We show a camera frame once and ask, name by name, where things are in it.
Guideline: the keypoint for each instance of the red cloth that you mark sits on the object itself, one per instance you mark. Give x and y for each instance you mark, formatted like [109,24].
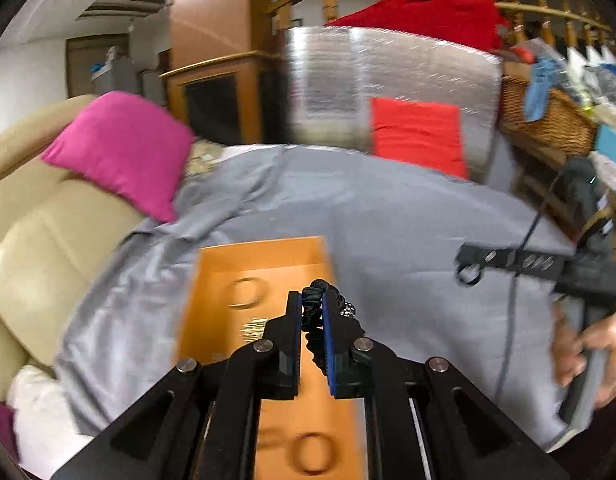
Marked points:
[428,15]

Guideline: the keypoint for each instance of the white cloth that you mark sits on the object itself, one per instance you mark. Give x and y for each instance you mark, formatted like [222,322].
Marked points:
[38,410]

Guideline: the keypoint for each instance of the wooden cabinet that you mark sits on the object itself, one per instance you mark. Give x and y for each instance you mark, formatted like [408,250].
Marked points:
[208,67]

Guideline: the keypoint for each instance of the dark bangle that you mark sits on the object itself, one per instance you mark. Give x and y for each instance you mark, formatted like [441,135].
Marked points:
[294,455]

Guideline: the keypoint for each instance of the person's right hand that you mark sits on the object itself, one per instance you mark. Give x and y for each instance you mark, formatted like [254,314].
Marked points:
[615,355]

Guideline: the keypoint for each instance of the wicker basket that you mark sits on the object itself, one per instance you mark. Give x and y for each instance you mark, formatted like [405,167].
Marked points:
[553,120]

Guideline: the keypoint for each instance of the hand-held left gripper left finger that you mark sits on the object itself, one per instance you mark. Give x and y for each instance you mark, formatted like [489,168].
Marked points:
[298,325]

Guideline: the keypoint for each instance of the brown door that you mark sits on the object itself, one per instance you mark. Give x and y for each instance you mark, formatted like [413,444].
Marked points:
[83,60]

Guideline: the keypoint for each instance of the orange cardboard box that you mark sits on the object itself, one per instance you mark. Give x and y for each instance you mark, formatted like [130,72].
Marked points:
[223,320]

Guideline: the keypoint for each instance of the grey blanket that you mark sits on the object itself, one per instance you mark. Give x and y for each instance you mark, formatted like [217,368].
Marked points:
[413,220]

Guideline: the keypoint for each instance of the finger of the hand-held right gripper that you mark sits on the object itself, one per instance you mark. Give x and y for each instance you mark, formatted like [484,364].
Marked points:
[493,259]

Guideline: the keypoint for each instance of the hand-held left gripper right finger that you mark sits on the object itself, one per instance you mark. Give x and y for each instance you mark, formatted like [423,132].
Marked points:
[328,340]

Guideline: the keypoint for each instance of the red cloth patch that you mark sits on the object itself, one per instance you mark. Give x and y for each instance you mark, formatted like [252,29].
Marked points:
[418,135]

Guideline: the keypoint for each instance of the blue cloth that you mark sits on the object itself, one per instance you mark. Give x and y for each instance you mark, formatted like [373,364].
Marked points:
[538,90]

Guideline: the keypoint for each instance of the beige leather sofa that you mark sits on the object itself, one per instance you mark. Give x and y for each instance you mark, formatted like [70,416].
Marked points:
[38,260]

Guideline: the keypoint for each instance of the pink cushion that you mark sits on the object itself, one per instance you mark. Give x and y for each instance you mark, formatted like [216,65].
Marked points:
[123,150]

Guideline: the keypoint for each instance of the beige patterned cloth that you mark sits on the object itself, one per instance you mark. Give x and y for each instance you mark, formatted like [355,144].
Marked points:
[203,157]

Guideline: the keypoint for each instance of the silver insulated mat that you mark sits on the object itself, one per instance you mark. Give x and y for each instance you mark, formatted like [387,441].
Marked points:
[323,85]

